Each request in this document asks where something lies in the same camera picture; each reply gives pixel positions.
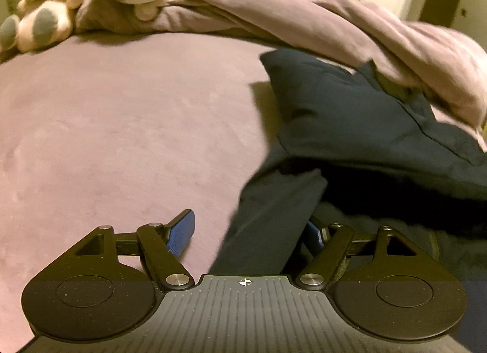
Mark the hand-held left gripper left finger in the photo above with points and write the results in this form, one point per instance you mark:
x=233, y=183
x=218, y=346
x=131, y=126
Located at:
x=182, y=232

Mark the purple pillow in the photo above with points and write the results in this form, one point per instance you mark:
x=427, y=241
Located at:
x=108, y=14

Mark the dark navy jacket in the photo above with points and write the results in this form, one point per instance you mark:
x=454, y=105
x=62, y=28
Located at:
x=342, y=117

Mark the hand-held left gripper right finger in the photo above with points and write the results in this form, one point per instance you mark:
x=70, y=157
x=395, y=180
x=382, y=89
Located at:
x=314, y=234

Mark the pink plush toy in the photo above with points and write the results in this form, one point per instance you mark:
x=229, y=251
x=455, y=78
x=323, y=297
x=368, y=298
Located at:
x=49, y=18

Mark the purple duvet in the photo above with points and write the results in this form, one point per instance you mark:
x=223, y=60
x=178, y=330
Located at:
x=266, y=6

